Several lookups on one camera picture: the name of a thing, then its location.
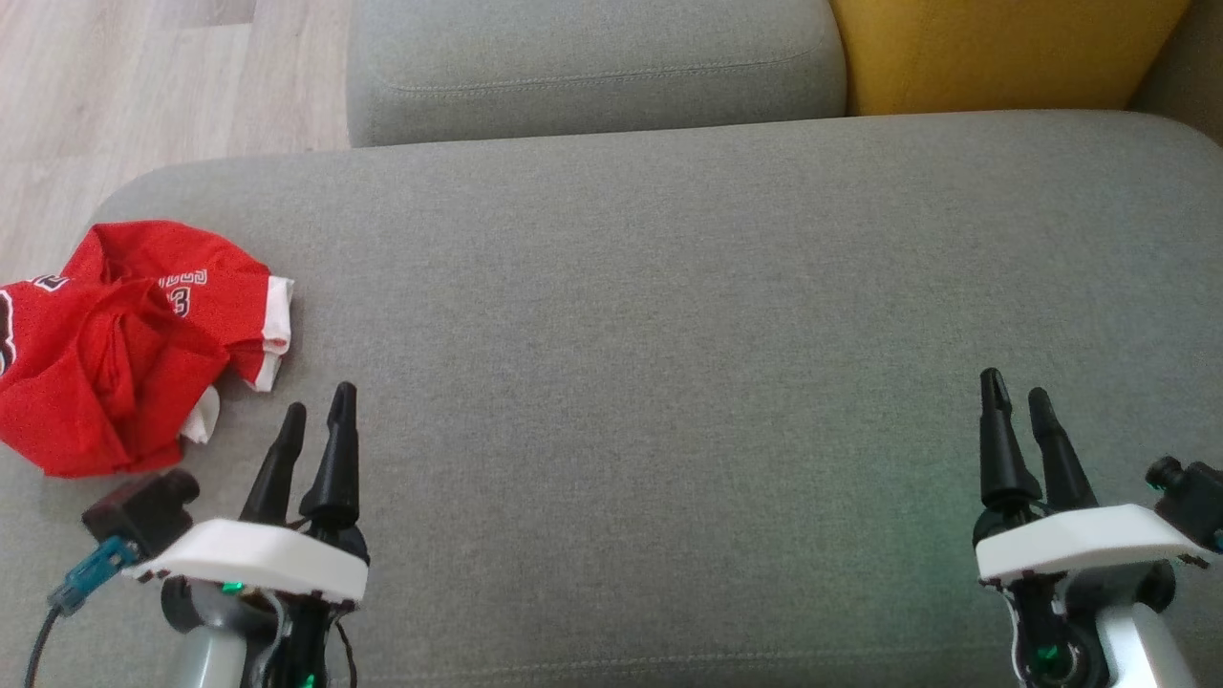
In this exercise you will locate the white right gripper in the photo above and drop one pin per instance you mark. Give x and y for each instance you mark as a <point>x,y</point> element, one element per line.
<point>1080,540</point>

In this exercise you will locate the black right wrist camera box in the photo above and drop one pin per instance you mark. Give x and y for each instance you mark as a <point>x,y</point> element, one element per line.
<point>1194,492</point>

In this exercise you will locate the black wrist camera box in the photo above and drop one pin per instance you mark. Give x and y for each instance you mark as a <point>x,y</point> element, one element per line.
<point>1194,492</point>
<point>139,511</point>

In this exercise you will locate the wide yellow sofa backrest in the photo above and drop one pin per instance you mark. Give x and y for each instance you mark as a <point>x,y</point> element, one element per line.
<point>1003,53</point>

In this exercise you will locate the grey and yellow sofa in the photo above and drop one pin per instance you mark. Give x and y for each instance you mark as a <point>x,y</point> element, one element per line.
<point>669,334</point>

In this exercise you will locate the grey back cushion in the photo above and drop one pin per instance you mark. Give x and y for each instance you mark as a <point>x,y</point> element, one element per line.
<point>592,67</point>

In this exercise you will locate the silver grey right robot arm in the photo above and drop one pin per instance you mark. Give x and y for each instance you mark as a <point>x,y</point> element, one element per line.
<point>1137,650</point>

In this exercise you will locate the red basketball jersey shirt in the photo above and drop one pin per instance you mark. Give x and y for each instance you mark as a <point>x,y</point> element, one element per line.
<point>67,401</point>

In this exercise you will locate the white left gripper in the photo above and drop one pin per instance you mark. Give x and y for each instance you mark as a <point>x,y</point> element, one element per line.
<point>258,559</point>

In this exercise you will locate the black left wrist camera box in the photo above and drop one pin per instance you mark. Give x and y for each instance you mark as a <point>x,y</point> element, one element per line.
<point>139,511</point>

